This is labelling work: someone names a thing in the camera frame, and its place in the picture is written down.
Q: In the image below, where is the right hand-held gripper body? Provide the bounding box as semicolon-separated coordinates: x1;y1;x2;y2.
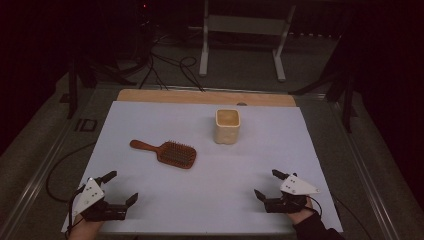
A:
264;175;321;214

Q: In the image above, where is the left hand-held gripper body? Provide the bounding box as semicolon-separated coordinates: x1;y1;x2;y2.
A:
71;177;129;223

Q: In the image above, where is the wooden paddle hairbrush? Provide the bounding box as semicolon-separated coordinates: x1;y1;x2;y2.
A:
129;139;198;170

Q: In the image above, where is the cream square cup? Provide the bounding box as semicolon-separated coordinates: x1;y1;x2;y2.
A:
214;108;242;145

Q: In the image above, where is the person's right hand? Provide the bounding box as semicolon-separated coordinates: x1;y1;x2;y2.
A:
286;198;316;225

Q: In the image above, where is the person's left hand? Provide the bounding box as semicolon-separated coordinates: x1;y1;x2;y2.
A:
68;214;104;240

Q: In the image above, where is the black rectangular floor plate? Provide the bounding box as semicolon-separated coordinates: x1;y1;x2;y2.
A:
74;118;99;133

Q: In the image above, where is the white table mat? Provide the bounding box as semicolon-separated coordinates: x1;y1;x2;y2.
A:
60;100;344;234

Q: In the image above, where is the black tripod stand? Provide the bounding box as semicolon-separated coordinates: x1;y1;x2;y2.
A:
66;59;138;120
289;33;359;134

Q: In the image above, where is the white metal stand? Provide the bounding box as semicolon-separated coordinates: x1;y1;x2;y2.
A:
198;0;297;83

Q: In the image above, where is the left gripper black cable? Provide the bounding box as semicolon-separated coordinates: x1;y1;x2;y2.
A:
65;184;88;239

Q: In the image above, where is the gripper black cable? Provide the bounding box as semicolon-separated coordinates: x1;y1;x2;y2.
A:
65;184;88;239
305;195;324;218

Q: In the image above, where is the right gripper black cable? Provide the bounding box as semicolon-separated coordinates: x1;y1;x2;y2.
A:
305;195;324;218

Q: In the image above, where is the black looped floor cable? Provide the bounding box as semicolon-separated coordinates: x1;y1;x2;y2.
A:
45;141;98;203

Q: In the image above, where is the metal floor rail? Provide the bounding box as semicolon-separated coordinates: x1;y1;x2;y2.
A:
326;98;399;240
0;87;101;240

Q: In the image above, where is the black floor cable bundle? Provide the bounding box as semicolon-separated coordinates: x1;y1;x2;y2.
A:
139;53;205;93

